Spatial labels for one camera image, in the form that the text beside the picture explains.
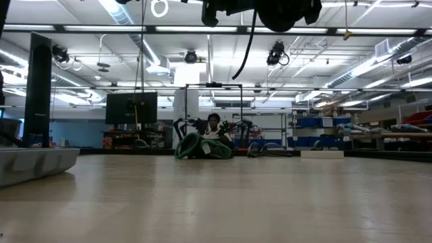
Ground black cable spool white labels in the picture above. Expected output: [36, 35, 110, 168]
[254, 0, 304, 33]

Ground black cord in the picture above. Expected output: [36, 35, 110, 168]
[232, 9, 259, 81]

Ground black beam with light strips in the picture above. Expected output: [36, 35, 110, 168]
[0, 22, 432, 37]

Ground person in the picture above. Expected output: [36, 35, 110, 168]
[201, 113, 234, 149]

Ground blue storage bins shelf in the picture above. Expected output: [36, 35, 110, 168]
[286, 116, 352, 148]

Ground black monitor on stand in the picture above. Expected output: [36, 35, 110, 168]
[105, 91, 159, 126]

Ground black green work gloves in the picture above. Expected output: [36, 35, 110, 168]
[173, 132, 234, 161]

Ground cluttered wooden table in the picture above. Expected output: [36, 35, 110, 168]
[349, 132, 432, 151]

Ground clear safety glasses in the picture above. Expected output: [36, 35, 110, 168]
[246, 141, 294, 159]

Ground red storage bin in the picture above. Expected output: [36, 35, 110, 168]
[400, 111, 432, 126]

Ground grey tool case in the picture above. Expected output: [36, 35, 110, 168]
[0, 146, 81, 189]

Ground hanging yellow plug cord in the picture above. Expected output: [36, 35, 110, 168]
[343, 0, 354, 41]

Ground white cable ring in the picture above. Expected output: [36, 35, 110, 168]
[150, 0, 169, 18]

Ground black rig frame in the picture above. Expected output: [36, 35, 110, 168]
[184, 82, 244, 149]

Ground black upright post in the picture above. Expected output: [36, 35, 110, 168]
[22, 32, 53, 149]

